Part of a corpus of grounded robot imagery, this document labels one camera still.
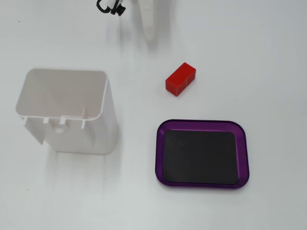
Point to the small black camera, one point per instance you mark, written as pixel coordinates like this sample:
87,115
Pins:
119,9

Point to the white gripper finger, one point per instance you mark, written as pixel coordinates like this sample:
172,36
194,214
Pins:
148,19

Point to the red cube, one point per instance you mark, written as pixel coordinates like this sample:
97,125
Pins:
178,77

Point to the white plastic box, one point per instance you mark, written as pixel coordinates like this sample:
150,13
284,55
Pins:
106,129

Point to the purple tray with black pad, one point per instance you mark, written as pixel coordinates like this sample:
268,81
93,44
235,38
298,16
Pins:
200,157

